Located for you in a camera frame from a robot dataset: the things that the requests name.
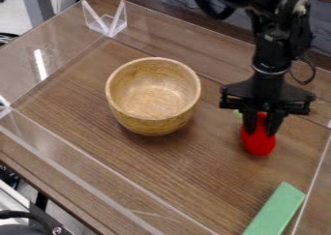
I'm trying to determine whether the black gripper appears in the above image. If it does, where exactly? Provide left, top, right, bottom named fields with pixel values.
left=220, top=73, right=314, bottom=136

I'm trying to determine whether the red plush fruit green stem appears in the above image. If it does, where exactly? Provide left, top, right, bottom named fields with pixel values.
left=238, top=112, right=276, bottom=157

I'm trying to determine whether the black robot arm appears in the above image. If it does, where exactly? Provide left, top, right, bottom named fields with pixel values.
left=220, top=0, right=314, bottom=135

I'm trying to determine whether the wooden bowl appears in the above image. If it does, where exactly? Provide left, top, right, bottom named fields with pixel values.
left=104, top=57, right=201, bottom=136

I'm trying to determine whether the green rectangular block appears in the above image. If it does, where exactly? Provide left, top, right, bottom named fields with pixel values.
left=241, top=182, right=305, bottom=235

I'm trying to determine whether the black equipment bottom left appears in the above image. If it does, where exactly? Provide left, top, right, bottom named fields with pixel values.
left=0, top=203, right=74, bottom=235

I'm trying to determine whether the clear acrylic enclosure wall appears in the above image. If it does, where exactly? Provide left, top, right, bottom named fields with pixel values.
left=0, top=4, right=331, bottom=235

